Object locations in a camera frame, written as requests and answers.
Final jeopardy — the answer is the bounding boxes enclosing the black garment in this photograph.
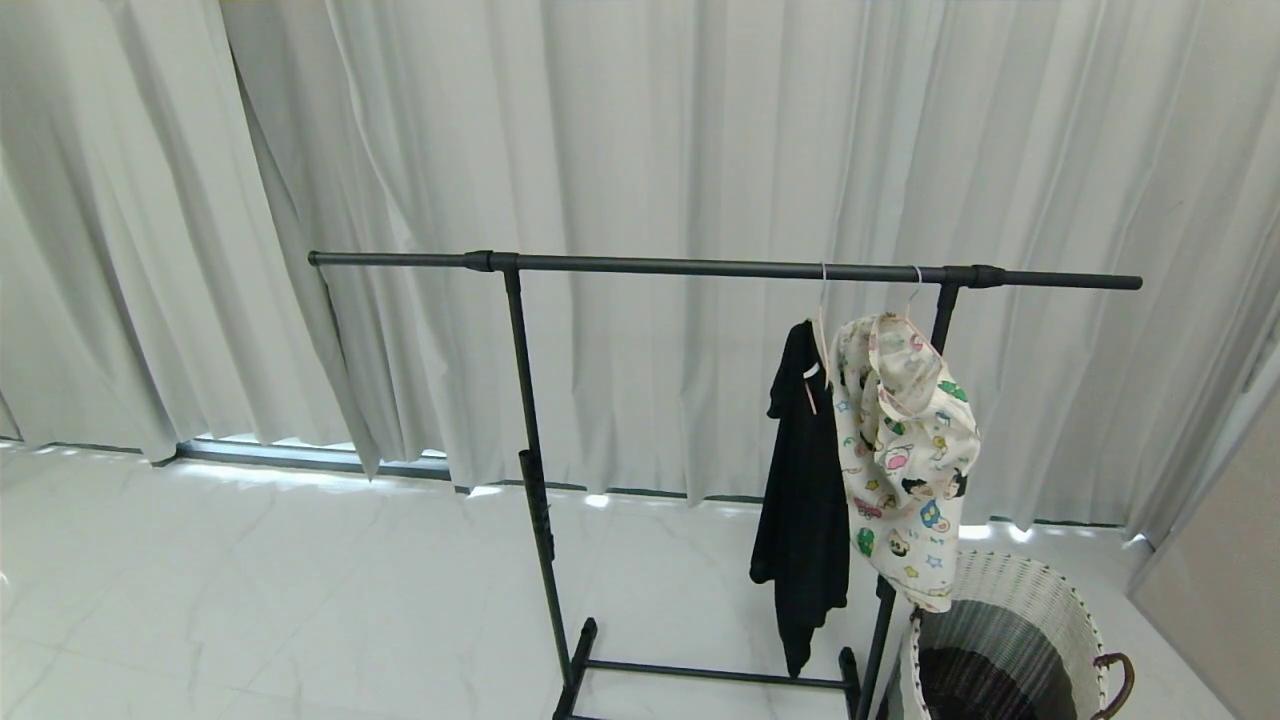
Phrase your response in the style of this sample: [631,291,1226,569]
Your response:
[750,320,851,679]

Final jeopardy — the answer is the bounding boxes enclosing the cream printed garment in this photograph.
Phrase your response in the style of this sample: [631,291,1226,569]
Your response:
[830,313,983,613]

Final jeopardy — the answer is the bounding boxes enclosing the black clothes rack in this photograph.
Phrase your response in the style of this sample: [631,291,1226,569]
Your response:
[307,250,1143,720]

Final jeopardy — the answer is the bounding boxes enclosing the white laundry basket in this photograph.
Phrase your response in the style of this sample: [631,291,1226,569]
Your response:
[895,550,1137,720]

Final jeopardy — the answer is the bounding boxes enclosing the white curtain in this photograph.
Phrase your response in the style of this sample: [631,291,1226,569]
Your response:
[220,0,1280,546]
[0,0,379,469]

